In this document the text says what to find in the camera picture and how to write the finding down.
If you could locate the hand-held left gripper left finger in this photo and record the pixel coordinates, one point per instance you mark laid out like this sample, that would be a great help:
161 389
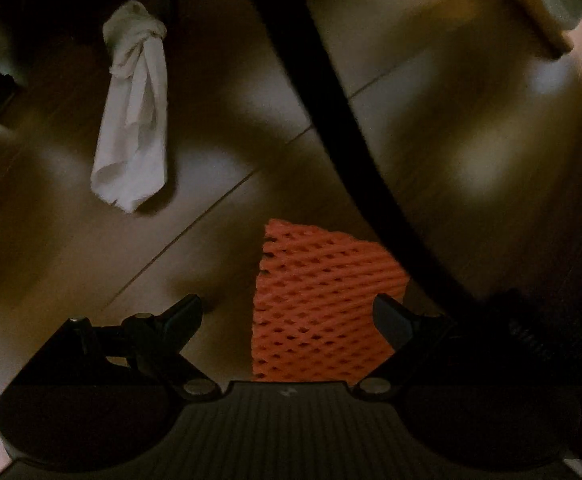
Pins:
185 311

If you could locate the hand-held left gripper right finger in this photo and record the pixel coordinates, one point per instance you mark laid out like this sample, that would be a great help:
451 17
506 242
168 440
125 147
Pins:
393 317

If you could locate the black bar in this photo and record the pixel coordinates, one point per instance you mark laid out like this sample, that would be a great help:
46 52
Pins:
351 125

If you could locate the orange foam net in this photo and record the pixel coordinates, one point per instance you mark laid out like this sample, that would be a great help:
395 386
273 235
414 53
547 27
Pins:
311 305

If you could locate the white crumpled tissue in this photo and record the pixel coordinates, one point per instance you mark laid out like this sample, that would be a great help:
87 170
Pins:
131 135

